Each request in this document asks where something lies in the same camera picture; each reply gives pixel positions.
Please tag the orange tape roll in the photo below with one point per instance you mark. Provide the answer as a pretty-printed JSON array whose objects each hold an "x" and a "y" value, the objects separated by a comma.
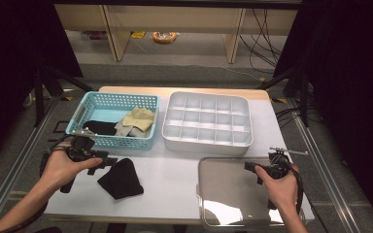
[{"x": 157, "y": 39}]

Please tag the pale yellow sock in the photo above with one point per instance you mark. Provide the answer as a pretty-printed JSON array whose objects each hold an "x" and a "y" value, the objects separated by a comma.
[
  {"x": 137, "y": 122},
  {"x": 145, "y": 111}
]

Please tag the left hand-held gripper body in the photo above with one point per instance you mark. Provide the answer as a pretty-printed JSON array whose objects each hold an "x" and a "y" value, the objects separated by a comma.
[{"x": 81, "y": 147}]

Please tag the black curtain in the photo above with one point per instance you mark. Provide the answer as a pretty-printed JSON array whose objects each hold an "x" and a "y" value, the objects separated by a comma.
[
  {"x": 353, "y": 97},
  {"x": 6, "y": 64}
]

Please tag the beige wooden desk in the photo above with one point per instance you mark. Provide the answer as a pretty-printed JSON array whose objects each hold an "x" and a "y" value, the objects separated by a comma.
[{"x": 175, "y": 19}]

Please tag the black metal stand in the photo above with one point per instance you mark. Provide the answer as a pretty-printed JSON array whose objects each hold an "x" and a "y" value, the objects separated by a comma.
[
  {"x": 39, "y": 97},
  {"x": 304, "y": 97}
]

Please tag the transparent box lid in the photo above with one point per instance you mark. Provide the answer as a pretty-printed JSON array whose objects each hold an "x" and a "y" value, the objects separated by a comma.
[{"x": 226, "y": 194}]

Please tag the black sock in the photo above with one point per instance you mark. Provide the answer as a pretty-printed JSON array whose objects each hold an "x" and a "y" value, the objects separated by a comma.
[
  {"x": 98, "y": 127},
  {"x": 121, "y": 179}
]

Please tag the aluminium floor rail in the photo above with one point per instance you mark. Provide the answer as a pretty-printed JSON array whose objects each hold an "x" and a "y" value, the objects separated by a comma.
[
  {"x": 326, "y": 176},
  {"x": 14, "y": 171}
]

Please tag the blue plastic basket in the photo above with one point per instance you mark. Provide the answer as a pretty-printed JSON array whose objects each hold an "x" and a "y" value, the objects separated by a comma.
[{"x": 103, "y": 113}]

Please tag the purple packet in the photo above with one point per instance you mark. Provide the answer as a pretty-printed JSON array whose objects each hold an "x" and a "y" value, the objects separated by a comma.
[{"x": 97, "y": 35}]

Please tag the grey sock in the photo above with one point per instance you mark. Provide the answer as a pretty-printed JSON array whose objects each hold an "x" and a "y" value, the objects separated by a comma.
[
  {"x": 119, "y": 128},
  {"x": 139, "y": 133}
]

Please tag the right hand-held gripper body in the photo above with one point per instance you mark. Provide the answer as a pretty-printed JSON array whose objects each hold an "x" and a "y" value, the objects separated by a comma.
[{"x": 278, "y": 168}]

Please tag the white compartment storage box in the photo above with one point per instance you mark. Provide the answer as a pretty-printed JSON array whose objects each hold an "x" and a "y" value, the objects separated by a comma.
[{"x": 181, "y": 147}]

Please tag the yellow packet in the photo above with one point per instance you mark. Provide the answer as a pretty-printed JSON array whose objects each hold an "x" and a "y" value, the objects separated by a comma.
[{"x": 138, "y": 35}]

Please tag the person's right hand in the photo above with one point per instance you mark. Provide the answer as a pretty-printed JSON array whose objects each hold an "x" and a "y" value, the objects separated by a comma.
[{"x": 281, "y": 192}]

